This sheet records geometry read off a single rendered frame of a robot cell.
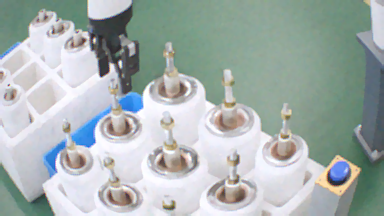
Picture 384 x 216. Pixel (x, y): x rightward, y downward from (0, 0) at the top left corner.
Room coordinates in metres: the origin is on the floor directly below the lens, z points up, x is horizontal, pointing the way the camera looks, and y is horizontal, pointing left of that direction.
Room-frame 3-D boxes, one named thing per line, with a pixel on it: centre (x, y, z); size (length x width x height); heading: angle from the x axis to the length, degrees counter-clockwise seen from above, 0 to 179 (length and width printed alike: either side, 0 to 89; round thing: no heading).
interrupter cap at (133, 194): (0.73, 0.12, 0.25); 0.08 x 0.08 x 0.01
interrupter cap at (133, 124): (0.89, 0.11, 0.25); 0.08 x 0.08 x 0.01
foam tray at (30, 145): (1.20, 0.39, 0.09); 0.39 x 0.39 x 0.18; 39
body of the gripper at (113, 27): (0.89, 0.11, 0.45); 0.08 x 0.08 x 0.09
